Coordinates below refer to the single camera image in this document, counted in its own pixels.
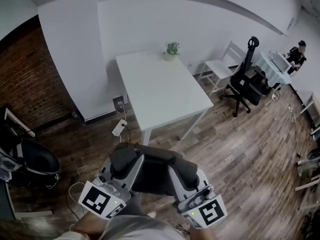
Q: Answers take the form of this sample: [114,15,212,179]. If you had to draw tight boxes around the wall socket with plug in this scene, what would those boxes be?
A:
[112,96,125,110]

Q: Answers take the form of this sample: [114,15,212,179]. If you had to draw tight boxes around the person's grey trouser leg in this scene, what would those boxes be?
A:
[119,190,152,218]

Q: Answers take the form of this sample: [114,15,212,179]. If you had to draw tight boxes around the person's left forearm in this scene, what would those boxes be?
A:
[73,209,111,235]

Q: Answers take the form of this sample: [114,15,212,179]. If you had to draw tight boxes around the table with pale blue cloth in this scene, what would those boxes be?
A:
[254,50,293,90]

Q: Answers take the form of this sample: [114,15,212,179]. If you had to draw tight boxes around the person's right forearm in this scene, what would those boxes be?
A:
[188,225,218,240]

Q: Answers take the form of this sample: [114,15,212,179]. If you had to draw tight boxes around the white table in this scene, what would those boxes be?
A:
[115,50,215,147]

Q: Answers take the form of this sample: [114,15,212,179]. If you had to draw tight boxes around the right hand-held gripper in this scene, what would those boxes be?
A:
[167,164,229,230]

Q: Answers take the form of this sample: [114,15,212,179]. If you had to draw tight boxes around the black office chair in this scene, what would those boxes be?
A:
[219,36,270,118]

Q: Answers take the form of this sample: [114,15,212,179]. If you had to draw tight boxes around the white side furniture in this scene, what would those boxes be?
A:
[299,91,320,131]

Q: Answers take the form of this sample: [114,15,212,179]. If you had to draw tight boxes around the black seat with frame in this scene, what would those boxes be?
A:
[0,108,62,190]

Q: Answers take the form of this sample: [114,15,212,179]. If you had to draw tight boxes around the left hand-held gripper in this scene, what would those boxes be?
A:
[77,154,146,221]

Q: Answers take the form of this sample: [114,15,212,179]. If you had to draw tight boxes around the white cable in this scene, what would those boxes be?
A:
[67,181,88,216]

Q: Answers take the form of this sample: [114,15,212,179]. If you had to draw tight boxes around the grey floor fan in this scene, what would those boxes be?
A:
[296,147,320,178]

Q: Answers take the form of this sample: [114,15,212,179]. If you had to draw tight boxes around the white stool legs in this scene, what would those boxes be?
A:
[294,173,320,193]

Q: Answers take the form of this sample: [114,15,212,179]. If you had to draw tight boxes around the white wooden chair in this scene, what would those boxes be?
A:
[198,40,247,96]

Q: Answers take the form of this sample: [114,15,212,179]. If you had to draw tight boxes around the small potted green plant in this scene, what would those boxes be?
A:
[162,41,182,63]

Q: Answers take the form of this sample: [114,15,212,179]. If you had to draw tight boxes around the person's light shirt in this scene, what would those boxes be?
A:
[53,214,187,240]

